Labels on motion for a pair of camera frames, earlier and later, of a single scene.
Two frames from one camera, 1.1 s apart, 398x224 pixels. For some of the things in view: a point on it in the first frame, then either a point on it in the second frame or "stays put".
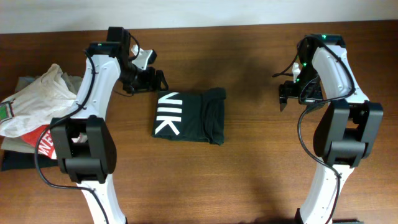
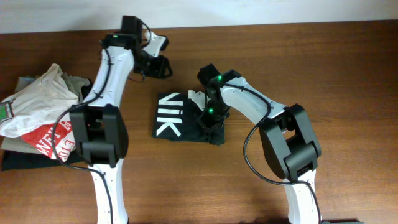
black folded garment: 13,160 stays put
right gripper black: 285,90 to 207,123
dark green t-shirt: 190,116 stays put
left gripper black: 150,78 to 155,66
